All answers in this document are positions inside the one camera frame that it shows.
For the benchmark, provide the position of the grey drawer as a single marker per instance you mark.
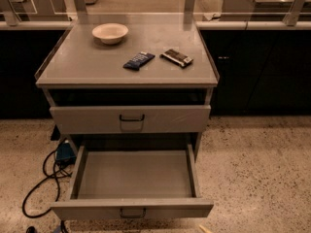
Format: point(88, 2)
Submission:
point(164, 182)
point(105, 119)

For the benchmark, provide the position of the grey drawer cabinet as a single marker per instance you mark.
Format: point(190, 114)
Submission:
point(86, 72)

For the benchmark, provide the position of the blue snack bar wrapper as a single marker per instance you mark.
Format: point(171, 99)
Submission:
point(139, 60)

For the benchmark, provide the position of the dark brown snack bar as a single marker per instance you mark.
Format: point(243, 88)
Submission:
point(177, 58)

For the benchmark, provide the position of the white ceramic bowl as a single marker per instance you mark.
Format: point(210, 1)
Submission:
point(110, 33)

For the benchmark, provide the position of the blue power box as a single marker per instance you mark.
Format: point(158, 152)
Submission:
point(64, 154)

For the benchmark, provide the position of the steel background table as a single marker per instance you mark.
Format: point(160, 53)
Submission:
point(239, 10)

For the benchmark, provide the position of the grey background cart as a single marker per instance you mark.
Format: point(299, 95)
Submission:
point(41, 10)

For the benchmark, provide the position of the black drawer handle upper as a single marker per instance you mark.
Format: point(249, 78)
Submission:
point(131, 118)

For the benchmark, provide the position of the black drawer handle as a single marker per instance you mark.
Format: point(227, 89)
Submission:
point(131, 118)
point(132, 214)

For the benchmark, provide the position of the black drawer handle lower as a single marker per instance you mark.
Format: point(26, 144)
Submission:
point(132, 214)

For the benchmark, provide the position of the grey counter rail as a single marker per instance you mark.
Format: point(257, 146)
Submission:
point(201, 25)

